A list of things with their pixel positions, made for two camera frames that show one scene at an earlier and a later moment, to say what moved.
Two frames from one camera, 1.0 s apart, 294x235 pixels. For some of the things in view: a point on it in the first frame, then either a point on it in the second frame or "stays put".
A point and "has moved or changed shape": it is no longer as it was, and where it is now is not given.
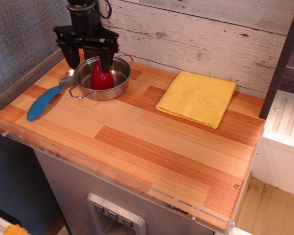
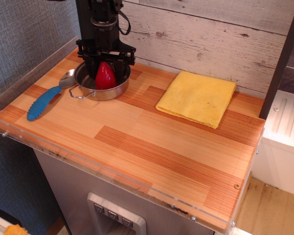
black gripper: x=86 y=32 -> x=105 y=39
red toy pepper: x=99 y=80 has moved or changed shape
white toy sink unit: x=279 y=156 stays put
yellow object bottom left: x=15 y=229 stays put
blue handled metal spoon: x=69 y=79 stays put
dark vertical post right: x=284 y=59 stays put
